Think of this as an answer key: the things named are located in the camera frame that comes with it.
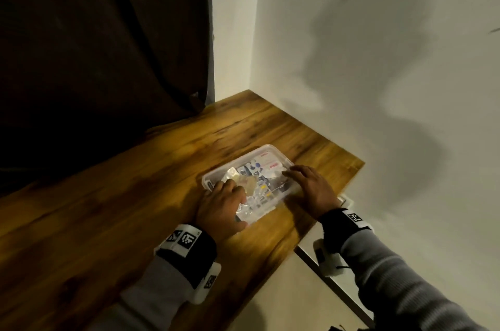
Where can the person's right hand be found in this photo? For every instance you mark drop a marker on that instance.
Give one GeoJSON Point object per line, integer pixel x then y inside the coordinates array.
{"type": "Point", "coordinates": [316, 194]}

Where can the dark brown curtain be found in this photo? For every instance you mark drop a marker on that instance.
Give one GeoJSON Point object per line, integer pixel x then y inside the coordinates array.
{"type": "Point", "coordinates": [101, 57]}

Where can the silver blister pack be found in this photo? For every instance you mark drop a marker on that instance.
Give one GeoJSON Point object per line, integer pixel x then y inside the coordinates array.
{"type": "Point", "coordinates": [229, 174]}

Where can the white wall socket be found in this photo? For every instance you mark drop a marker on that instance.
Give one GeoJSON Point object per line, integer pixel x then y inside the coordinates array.
{"type": "Point", "coordinates": [345, 202]}

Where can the white packet with red label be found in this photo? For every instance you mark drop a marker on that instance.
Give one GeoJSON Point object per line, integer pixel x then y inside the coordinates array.
{"type": "Point", "coordinates": [272, 162]}

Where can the person's right forearm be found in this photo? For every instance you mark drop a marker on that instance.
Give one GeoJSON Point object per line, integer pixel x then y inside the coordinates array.
{"type": "Point", "coordinates": [394, 284]}

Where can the clear plastic container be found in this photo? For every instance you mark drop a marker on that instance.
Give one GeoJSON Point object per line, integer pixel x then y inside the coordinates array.
{"type": "Point", "coordinates": [250, 213]}

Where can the black wrist band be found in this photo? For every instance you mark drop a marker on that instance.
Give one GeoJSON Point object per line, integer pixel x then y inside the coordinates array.
{"type": "Point", "coordinates": [191, 250]}
{"type": "Point", "coordinates": [336, 225]}

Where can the dark blue medicine pack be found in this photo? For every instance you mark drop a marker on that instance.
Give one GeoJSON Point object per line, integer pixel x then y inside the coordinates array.
{"type": "Point", "coordinates": [252, 168]}

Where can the person's left forearm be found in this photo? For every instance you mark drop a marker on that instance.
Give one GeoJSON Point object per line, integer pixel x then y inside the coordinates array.
{"type": "Point", "coordinates": [152, 299]}

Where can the beige translucent packet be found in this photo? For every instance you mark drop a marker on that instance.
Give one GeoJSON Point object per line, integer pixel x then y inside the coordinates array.
{"type": "Point", "coordinates": [248, 185]}

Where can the black left wrist band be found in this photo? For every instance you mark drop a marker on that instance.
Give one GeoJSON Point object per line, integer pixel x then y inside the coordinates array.
{"type": "Point", "coordinates": [191, 250]}

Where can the black right wrist band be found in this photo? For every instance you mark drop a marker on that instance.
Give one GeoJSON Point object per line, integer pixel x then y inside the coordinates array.
{"type": "Point", "coordinates": [336, 225]}

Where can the person's left hand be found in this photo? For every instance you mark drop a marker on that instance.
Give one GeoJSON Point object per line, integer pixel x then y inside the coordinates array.
{"type": "Point", "coordinates": [218, 211]}

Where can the person's right fingers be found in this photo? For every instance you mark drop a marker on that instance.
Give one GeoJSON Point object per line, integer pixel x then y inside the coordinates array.
{"type": "Point", "coordinates": [302, 173]}

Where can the person's left fingers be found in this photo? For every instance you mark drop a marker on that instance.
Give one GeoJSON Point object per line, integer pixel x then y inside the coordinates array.
{"type": "Point", "coordinates": [232, 190]}

